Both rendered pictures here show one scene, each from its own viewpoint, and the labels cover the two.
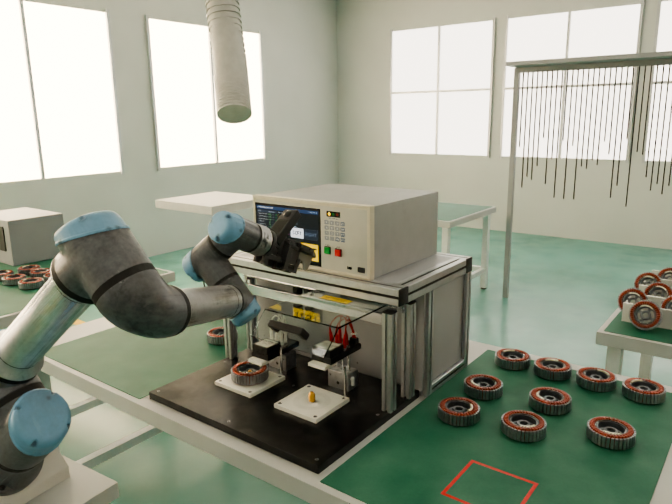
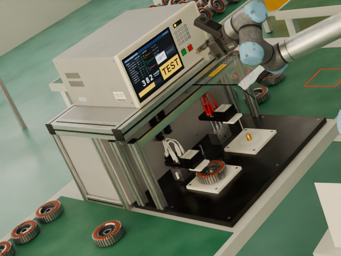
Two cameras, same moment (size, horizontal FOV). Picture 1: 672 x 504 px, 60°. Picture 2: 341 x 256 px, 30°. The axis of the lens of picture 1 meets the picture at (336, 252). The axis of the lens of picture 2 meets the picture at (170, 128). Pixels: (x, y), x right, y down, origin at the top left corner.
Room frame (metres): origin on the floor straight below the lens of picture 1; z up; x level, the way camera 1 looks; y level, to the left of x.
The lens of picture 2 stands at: (1.25, 2.23, 1.92)
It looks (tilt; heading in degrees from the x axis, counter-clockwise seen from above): 24 degrees down; 284
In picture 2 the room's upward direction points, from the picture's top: 23 degrees counter-clockwise
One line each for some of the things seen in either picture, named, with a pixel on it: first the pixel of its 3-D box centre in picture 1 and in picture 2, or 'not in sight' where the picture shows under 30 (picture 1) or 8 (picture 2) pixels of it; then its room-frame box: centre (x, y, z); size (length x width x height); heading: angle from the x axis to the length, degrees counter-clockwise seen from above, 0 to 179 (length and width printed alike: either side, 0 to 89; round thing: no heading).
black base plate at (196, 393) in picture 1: (283, 394); (231, 161); (1.58, 0.16, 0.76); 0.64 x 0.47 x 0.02; 53
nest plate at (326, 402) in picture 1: (312, 402); (250, 140); (1.50, 0.07, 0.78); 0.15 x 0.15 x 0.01; 53
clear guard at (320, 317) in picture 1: (326, 317); (235, 74); (1.47, 0.03, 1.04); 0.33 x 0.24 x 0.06; 143
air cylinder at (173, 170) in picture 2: (282, 358); (182, 168); (1.76, 0.18, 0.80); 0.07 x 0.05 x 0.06; 53
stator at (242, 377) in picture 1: (249, 372); (211, 171); (1.64, 0.27, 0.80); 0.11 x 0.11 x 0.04
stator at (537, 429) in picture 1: (523, 425); (271, 76); (1.37, -0.48, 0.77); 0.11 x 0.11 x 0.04
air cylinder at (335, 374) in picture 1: (342, 377); (219, 133); (1.61, -0.02, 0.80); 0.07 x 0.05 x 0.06; 53
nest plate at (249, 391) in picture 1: (250, 380); (213, 177); (1.64, 0.26, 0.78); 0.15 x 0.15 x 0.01; 53
